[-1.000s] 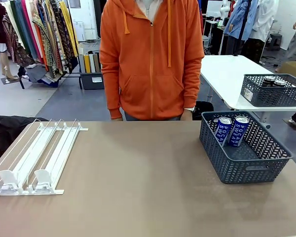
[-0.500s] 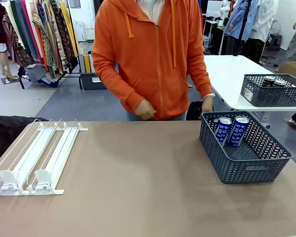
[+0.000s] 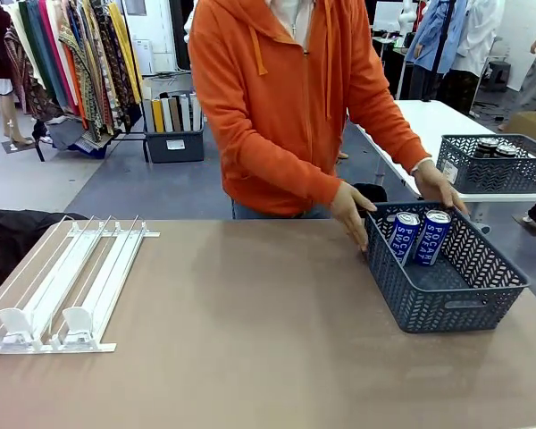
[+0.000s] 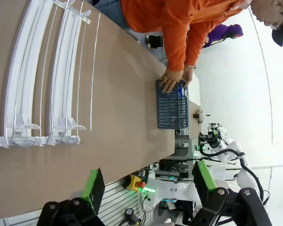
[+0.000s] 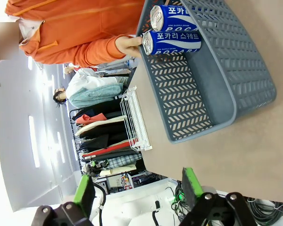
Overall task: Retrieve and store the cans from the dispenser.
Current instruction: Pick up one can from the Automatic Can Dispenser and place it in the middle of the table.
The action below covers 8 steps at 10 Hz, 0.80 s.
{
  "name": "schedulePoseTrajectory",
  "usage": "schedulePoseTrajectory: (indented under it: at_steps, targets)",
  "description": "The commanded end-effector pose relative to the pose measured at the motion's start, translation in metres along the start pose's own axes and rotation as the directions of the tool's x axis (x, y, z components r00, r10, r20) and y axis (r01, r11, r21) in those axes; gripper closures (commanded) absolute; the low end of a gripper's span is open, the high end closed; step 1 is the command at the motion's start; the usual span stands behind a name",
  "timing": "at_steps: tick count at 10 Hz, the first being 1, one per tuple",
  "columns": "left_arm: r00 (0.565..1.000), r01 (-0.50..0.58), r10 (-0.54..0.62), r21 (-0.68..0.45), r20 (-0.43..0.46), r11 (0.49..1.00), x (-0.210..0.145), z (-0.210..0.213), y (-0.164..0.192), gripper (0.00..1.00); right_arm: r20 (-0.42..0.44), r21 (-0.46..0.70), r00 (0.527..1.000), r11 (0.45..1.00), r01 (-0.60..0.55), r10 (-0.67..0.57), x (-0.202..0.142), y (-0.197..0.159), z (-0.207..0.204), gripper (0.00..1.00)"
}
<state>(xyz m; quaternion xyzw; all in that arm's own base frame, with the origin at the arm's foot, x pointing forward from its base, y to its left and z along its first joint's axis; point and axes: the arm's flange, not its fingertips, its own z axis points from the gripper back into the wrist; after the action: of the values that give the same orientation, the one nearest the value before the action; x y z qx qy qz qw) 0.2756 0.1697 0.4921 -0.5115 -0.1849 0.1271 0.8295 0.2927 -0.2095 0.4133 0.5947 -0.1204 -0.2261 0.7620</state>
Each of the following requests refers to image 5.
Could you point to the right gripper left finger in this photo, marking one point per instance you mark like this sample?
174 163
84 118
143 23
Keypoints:
85 195

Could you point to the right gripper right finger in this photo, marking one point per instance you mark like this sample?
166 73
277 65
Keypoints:
193 188

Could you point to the grey plastic lattice basket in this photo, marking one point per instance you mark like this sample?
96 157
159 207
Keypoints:
212 94

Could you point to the blue Pocari Sweat can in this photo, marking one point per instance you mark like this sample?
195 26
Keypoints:
177 16
177 42

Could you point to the orange sleeved left forearm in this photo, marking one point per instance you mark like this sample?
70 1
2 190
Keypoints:
96 51

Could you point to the person's left hand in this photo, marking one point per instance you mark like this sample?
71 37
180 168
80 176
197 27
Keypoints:
127 46

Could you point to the cluttered shelf unit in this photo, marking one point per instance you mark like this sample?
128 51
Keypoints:
119 182

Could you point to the plaid hanging garment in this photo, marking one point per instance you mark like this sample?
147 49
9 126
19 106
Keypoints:
123 161

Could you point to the black hanging garments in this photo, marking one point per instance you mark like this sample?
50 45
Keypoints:
99 141

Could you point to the cream hanging garment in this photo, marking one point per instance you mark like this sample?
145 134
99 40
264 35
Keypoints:
101 127

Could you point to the orange red hanging garment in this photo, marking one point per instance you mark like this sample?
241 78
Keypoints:
92 118

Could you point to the light teal garment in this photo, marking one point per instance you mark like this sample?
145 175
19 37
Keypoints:
96 96

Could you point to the black haired mannequin head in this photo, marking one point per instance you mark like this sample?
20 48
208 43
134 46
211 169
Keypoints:
60 95

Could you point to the white puffy garment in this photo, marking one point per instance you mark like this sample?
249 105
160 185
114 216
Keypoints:
89 80

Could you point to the bald mannequin head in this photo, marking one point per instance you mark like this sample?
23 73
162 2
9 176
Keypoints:
69 70

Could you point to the person in orange hoodie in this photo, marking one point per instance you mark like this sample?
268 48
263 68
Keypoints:
85 18

